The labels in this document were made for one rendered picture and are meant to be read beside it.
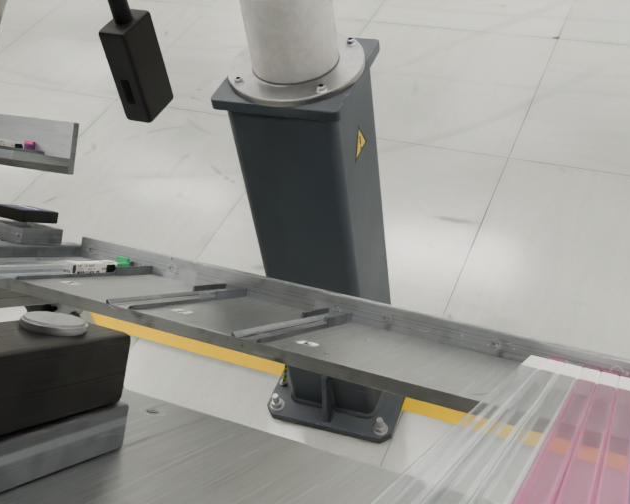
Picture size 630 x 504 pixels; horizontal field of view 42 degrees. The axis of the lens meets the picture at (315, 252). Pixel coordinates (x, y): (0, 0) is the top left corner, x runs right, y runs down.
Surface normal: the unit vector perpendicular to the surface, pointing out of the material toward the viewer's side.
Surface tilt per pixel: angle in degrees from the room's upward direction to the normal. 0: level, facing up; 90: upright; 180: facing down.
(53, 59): 0
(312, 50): 90
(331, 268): 90
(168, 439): 42
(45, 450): 90
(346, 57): 0
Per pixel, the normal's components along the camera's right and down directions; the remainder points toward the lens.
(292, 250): -0.34, 0.68
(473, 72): -0.12, -0.72
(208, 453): 0.18, -0.98
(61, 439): 0.91, 0.19
